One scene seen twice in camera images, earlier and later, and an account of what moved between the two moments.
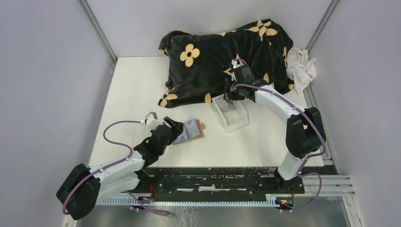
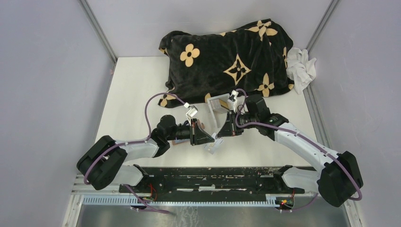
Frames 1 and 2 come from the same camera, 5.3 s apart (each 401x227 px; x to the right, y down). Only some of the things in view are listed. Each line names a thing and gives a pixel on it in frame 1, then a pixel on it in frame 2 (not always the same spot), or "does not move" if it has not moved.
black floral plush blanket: (198, 67) does not move
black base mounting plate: (155, 181) does not move
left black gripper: (177, 127) to (198, 136)
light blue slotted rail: (191, 202) does not move
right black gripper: (227, 96) to (230, 128)
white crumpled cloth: (300, 68) does not move
